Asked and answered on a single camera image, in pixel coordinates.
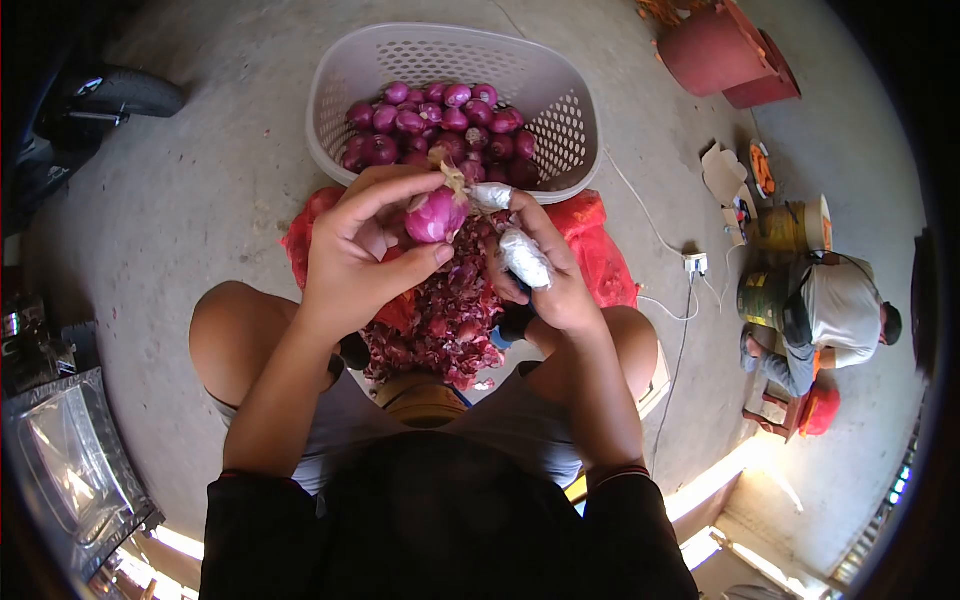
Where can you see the person's right hand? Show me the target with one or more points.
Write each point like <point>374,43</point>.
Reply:
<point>562,285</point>

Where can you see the person's left hand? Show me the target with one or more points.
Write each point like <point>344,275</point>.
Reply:
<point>337,270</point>

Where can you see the person's left thumb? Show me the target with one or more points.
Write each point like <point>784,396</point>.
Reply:
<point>420,262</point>

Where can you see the person's left index finger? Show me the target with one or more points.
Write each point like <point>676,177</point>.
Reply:
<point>397,187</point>

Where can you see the person's left fingers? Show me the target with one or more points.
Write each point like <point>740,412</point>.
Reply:
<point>375,240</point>

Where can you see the person's right fingers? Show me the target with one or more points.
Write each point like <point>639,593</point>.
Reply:
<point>551,307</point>

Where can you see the person's right thumb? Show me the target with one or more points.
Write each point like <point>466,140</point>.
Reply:
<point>525,259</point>

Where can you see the person's right index finger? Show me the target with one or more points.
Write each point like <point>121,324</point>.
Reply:
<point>525,206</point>

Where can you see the half peeled red onion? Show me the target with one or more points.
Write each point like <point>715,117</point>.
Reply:
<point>435,217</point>

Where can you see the black wrist band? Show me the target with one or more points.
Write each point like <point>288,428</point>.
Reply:
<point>516,321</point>

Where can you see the heap of purple onion skins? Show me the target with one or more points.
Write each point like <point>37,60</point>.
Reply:
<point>450,322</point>

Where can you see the red mesh sack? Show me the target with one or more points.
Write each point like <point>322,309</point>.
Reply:
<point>600,255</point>

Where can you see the pile of peeled onions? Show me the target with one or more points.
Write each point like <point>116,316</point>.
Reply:
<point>450,120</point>

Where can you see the white plastic seat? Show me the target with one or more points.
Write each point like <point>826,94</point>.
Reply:
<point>656,382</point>

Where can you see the yellow round container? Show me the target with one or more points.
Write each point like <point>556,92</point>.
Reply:
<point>420,401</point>

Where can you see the white plastic basket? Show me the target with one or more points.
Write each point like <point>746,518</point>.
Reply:
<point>450,52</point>

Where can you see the white power strip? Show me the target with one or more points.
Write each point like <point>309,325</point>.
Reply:
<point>695,262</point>

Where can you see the person's legs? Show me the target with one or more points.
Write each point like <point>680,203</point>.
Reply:
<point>232,337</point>

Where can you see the cardboard piece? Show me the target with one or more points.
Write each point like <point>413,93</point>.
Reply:
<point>724,176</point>

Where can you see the green yellow tin can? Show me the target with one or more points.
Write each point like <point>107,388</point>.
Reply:
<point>761,300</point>

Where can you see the red plastic stool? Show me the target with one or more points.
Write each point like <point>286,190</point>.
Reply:
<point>772,86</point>
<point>709,52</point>

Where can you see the person's body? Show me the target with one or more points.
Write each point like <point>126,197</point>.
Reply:
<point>450,525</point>

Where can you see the plate with orange food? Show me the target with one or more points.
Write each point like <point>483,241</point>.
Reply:
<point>763,169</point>

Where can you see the low wooden stool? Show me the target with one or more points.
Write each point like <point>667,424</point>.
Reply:
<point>772,416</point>

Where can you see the yellow bucket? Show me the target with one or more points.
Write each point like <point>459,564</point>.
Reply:
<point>787,229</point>

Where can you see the motorcycle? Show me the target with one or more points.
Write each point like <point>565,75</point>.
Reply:
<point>127,94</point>

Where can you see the shiny metal tray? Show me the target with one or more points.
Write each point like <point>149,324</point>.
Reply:
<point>75,465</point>

